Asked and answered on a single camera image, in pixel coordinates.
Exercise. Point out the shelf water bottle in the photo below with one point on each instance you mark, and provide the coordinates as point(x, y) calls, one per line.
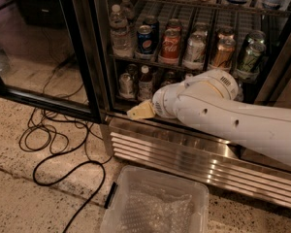
point(120, 34)
point(128, 9)

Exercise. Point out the rear red coca-cola can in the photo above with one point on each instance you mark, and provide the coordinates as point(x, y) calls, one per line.
point(175, 24)

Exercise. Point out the rear middle shelf water bottle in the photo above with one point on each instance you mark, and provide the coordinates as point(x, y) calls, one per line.
point(128, 9)

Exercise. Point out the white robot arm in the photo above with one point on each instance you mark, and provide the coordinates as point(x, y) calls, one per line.
point(207, 102)

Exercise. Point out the closed right fridge door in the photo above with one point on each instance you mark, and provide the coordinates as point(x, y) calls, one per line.
point(270, 96)

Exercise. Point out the open glass fridge door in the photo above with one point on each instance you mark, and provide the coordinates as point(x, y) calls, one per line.
point(42, 58)

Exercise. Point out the stainless steel fridge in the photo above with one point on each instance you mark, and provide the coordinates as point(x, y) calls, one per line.
point(167, 144)

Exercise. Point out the rear silver soda can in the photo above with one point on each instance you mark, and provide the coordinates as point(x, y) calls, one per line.
point(201, 29)

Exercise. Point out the clear plastic bin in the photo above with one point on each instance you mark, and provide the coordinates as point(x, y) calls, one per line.
point(121, 190)

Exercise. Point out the gold soda can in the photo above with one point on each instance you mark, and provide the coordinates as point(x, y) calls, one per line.
point(223, 53)
point(225, 32)

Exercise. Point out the blue pepsi can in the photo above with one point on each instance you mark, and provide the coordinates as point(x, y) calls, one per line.
point(153, 22)
point(145, 35)

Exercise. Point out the front red coca-cola can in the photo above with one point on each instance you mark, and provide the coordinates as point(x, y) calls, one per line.
point(170, 44)

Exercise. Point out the front silver soda can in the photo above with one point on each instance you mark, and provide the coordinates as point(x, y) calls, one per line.
point(195, 50)

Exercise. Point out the bubble wrap sheet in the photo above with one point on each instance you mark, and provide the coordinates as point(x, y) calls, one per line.
point(155, 210)

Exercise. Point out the silver soda can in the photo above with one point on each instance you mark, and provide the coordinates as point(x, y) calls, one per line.
point(195, 50)
point(201, 29)

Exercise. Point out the bottom right water bottle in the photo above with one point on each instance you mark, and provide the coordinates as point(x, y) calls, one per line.
point(240, 92)

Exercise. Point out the red coca-cola can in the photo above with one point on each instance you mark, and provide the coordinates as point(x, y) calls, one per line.
point(170, 44)
point(175, 24)

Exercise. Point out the left brown tea bottle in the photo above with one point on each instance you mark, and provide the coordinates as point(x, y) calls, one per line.
point(145, 84)

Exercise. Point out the front green soda can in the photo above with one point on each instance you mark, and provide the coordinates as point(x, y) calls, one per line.
point(250, 56)

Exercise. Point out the green soda can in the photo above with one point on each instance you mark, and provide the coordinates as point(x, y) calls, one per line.
point(254, 36)
point(250, 56)

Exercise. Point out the rear green soda can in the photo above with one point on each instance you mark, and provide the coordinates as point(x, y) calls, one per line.
point(254, 36)

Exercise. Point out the rear gold soda can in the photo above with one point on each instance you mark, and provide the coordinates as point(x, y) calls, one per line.
point(225, 32)

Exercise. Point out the brown tea bottle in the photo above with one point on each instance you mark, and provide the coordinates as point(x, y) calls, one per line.
point(145, 84)
point(188, 76)

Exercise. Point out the bottom shelf silver can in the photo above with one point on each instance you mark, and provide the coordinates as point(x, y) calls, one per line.
point(126, 86)

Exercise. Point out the right brown tea bottle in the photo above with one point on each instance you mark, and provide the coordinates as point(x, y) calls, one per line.
point(188, 76)

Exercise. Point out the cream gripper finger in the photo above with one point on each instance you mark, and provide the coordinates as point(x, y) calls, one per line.
point(141, 111)

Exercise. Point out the front gold soda can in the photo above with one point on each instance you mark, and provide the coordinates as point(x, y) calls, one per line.
point(223, 53)

